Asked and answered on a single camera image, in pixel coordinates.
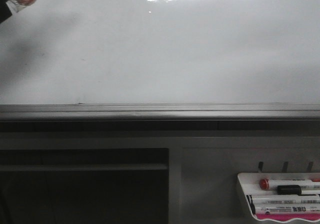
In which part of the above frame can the white marker tray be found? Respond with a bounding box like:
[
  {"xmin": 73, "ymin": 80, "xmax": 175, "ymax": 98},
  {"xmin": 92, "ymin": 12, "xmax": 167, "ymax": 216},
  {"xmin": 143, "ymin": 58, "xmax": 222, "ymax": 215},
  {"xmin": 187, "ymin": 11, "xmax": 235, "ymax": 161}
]
[{"xmin": 237, "ymin": 172, "xmax": 320, "ymax": 224}]

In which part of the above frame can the grey whiteboard frame ledge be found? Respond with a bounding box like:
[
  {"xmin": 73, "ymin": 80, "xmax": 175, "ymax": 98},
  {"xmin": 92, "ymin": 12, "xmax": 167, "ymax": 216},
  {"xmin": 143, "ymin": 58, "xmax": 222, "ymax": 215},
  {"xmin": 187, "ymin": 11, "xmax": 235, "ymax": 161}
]
[{"xmin": 0, "ymin": 103, "xmax": 320, "ymax": 122}]

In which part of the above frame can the black capped whiteboard marker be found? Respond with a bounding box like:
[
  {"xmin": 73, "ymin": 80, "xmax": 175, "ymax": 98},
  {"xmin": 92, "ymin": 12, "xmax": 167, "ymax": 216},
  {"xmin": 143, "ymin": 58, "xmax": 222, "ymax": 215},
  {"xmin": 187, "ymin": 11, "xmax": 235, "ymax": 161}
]
[{"xmin": 276, "ymin": 184, "xmax": 320, "ymax": 196}]

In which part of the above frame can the white whiteboard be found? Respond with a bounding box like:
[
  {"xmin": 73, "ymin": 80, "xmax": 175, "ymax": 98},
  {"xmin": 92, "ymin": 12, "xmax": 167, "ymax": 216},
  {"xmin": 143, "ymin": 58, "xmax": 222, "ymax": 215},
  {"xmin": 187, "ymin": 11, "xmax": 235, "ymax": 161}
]
[{"xmin": 0, "ymin": 0, "xmax": 320, "ymax": 105}]

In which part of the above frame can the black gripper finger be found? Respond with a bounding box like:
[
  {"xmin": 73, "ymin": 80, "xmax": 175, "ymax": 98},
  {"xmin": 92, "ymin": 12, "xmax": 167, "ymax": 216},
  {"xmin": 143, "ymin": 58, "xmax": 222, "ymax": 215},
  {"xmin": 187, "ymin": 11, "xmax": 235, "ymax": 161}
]
[{"xmin": 0, "ymin": 0, "xmax": 13, "ymax": 24}]

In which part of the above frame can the black tray hook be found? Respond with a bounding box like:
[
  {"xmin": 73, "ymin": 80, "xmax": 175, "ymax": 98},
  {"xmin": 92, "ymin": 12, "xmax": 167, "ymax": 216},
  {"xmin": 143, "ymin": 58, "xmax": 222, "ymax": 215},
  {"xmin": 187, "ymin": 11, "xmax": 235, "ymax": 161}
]
[
  {"xmin": 306, "ymin": 161, "xmax": 314, "ymax": 173},
  {"xmin": 281, "ymin": 161, "xmax": 289, "ymax": 173},
  {"xmin": 257, "ymin": 161, "xmax": 264, "ymax": 173}
]

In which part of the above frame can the grey whiteboard stand frame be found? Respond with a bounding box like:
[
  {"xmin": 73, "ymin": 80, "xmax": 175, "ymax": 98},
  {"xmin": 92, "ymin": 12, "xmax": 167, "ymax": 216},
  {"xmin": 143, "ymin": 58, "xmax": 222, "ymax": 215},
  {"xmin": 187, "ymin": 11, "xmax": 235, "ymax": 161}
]
[{"xmin": 0, "ymin": 120, "xmax": 320, "ymax": 224}]

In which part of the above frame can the white marker black end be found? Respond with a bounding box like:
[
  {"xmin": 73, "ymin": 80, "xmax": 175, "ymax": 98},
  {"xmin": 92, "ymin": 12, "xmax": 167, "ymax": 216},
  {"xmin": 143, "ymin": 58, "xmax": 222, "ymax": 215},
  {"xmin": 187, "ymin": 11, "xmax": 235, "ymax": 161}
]
[{"xmin": 246, "ymin": 194, "xmax": 320, "ymax": 204}]

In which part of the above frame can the white marker with label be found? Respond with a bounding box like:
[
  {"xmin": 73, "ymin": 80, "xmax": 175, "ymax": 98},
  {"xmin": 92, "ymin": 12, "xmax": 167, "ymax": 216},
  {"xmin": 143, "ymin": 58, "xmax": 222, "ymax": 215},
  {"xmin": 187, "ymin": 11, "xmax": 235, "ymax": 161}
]
[{"xmin": 250, "ymin": 203, "xmax": 320, "ymax": 215}]

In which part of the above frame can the red capped whiteboard marker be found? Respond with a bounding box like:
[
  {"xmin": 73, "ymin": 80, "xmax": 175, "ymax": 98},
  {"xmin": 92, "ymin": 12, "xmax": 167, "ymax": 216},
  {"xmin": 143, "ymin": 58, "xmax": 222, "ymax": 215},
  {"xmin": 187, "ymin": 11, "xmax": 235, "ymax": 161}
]
[{"xmin": 259, "ymin": 178, "xmax": 320, "ymax": 190}]

